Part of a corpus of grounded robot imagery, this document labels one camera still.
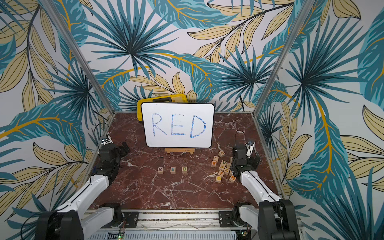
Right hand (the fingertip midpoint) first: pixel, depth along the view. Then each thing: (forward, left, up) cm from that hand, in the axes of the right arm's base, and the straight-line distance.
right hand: (250, 153), depth 85 cm
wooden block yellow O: (-11, +18, -10) cm, 23 cm away
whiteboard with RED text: (+15, +41, +8) cm, 44 cm away
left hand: (+5, +75, +3) cm, 75 cm away
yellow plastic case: (+42, +46, +7) cm, 63 cm away
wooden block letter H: (-11, +10, -9) cm, 18 cm away
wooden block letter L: (+2, +19, -9) cm, 21 cm away
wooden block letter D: (-5, +38, -8) cm, 39 cm away
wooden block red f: (-8, +17, -9) cm, 20 cm away
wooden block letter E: (-5, +44, -9) cm, 46 cm away
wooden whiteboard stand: (+7, +48, -6) cm, 49 cm away
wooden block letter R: (-5, +52, -8) cm, 53 cm away
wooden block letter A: (-2, +20, -9) cm, 22 cm away
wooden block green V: (-2, +15, -9) cm, 17 cm away
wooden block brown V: (+5, +14, -9) cm, 18 cm away
